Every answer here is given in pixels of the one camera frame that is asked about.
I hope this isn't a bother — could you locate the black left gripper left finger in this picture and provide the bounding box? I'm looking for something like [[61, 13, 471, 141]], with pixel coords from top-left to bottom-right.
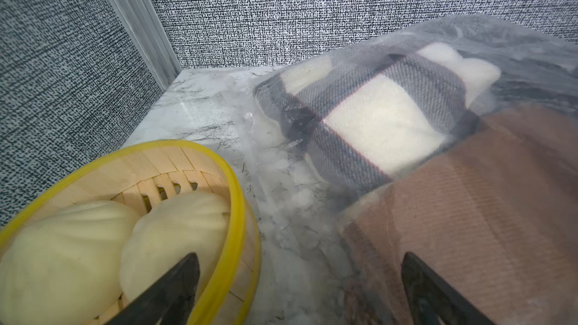
[[108, 253, 200, 325]]

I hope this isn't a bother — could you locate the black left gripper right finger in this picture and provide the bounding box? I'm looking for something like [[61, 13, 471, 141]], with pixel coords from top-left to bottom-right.
[[401, 252, 494, 325]]

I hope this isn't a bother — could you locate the brown striped fringed scarf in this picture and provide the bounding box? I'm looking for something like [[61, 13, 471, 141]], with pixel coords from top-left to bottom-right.
[[340, 105, 577, 324]]

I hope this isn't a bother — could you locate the clear plastic vacuum bag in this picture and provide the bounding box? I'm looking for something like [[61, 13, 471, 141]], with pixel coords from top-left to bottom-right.
[[216, 14, 578, 325]]

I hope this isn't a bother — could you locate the grey cream plaid scarf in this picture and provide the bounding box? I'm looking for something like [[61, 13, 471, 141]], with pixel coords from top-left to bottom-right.
[[254, 42, 501, 194]]

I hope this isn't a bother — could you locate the white steamed bun right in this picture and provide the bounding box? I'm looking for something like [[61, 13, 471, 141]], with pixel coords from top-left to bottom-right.
[[120, 190, 230, 301]]

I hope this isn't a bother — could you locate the white steamed bun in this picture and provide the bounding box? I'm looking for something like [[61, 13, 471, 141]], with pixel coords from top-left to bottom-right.
[[1, 201, 139, 324], [120, 190, 230, 301]]

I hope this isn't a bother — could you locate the white steamed bun left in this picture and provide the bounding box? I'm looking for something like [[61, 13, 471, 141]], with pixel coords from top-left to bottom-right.
[[1, 201, 139, 324]]

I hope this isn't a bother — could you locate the yellow rimmed bamboo steamer basket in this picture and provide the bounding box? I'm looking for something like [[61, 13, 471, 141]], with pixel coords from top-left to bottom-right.
[[1, 140, 262, 324]]

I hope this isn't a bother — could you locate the aluminium frame corner post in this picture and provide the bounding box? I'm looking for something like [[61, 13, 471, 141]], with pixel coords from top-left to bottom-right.
[[109, 0, 182, 90]]

